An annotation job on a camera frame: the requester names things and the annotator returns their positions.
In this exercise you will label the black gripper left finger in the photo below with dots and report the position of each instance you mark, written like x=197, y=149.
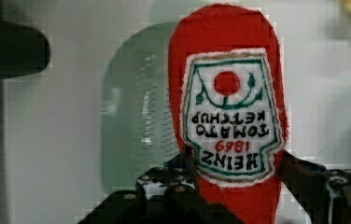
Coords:
x=169, y=194

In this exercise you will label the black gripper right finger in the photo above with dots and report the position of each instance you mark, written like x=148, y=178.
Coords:
x=325, y=195

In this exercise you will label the red plush ketchup bottle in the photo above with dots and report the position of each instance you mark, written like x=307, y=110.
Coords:
x=227, y=102

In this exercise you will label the green oval strainer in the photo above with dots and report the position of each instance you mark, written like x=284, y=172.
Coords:
x=136, y=122

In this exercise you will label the small black pot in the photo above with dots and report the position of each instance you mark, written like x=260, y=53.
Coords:
x=23, y=50

